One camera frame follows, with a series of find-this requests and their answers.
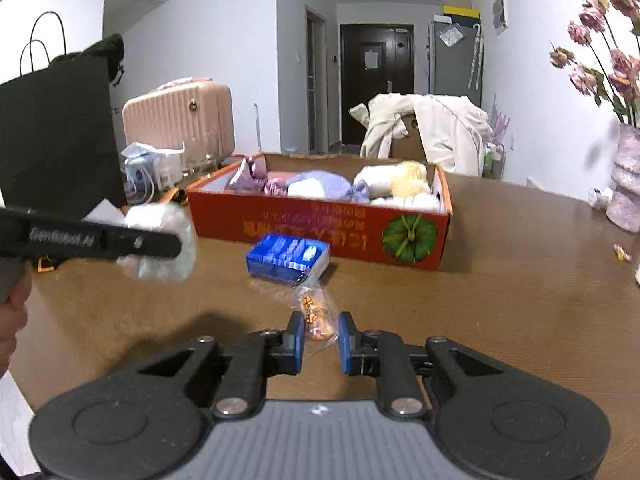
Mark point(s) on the hanging white umbrella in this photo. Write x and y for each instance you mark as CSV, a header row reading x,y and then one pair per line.
x,y
476,55

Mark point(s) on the dark cloth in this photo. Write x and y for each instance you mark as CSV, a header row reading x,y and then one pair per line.
x,y
107,52

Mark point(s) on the clear plastic bag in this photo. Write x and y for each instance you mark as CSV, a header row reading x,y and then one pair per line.
x,y
450,35

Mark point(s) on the purple flower wall sticker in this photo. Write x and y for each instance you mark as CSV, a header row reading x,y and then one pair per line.
x,y
500,117

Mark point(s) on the person's left hand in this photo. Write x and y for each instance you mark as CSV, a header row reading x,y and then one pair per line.
x,y
12,330

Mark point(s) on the yellow box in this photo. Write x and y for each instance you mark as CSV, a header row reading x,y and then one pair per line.
x,y
461,14

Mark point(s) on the purple cloth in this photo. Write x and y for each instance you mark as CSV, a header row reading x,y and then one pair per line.
x,y
247,175

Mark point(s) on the white boxed appliance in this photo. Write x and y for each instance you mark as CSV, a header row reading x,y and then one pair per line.
x,y
150,170

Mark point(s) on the white plastic bag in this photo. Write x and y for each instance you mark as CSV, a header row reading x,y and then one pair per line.
x,y
165,220

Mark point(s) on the white fluffy cloth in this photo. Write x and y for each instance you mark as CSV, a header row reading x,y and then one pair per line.
x,y
415,202

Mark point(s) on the lavender plush toy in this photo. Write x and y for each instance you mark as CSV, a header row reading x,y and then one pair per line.
x,y
325,185

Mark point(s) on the paper sheet on door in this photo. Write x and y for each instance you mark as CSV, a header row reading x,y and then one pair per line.
x,y
370,59

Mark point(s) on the pink suitcase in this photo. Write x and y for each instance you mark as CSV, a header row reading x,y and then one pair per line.
x,y
180,115

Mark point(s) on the white wall heater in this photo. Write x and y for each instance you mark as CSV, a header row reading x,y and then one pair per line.
x,y
533,183

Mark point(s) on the white paper sheet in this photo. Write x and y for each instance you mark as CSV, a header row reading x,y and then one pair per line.
x,y
102,212

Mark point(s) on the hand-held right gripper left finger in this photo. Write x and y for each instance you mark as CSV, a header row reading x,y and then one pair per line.
x,y
296,342

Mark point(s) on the metal storage cart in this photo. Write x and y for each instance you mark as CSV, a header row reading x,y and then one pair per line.
x,y
492,160

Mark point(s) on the dark entrance door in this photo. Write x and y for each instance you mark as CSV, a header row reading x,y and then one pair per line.
x,y
377,85

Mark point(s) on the white mop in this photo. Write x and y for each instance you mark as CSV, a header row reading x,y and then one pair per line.
x,y
257,127

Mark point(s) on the blue tissue packet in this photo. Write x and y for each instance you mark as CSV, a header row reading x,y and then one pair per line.
x,y
287,257

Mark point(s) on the white plush toy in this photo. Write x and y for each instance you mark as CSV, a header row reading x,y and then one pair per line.
x,y
375,180

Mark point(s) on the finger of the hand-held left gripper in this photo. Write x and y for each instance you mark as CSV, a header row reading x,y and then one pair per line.
x,y
142,245

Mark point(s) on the grey refrigerator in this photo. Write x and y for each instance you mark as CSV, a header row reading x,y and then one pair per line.
x,y
452,70

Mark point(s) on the black paper bag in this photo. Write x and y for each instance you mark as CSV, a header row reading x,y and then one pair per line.
x,y
60,130

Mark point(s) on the dried pink flowers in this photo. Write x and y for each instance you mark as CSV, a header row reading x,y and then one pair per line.
x,y
620,60

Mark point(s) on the white wall panel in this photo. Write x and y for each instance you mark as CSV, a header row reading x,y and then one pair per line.
x,y
499,10

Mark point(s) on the cream jacket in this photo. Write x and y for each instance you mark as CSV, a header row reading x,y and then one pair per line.
x,y
440,130

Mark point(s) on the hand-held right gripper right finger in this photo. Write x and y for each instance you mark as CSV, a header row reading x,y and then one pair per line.
x,y
345,345

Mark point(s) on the clear glass jar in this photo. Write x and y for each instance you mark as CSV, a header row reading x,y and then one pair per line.
x,y
200,157

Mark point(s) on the pink textured vase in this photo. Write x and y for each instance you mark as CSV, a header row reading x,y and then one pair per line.
x,y
625,185

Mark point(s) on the small tissue packet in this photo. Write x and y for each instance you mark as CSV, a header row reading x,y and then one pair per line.
x,y
600,198

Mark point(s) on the orange cardboard box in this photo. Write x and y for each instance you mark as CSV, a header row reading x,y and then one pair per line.
x,y
320,232

